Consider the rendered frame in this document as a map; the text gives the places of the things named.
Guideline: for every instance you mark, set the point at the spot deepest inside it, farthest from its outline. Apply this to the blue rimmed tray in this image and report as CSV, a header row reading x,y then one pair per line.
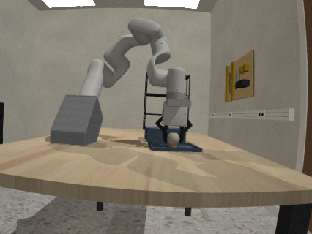
x,y
161,146

